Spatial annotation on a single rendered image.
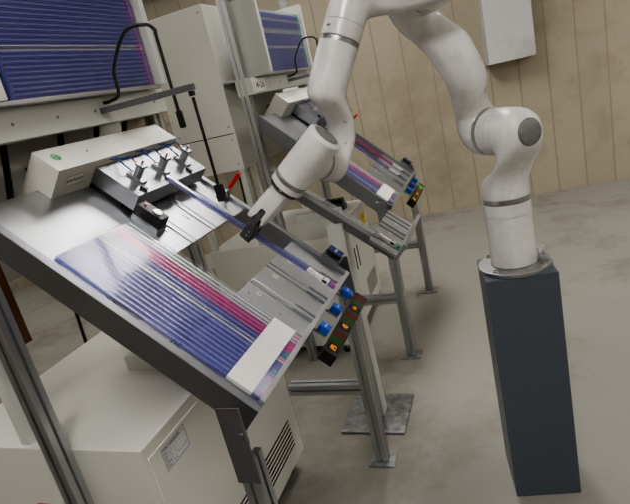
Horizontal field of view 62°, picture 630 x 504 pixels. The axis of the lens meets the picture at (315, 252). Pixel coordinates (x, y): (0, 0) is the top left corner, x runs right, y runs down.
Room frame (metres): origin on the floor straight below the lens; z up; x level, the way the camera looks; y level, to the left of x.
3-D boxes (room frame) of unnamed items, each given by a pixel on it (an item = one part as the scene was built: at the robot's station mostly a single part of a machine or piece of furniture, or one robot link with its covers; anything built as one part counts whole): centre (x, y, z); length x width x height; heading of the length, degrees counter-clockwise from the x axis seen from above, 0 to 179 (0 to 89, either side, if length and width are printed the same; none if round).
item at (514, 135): (1.30, -0.53, 1.00); 0.19 x 0.12 x 0.24; 14
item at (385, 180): (2.74, -0.09, 0.65); 1.01 x 0.73 x 1.29; 68
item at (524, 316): (1.34, -0.52, 0.35); 0.18 x 0.18 x 0.70; 77
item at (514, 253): (1.34, -0.52, 0.79); 0.19 x 0.19 x 0.18
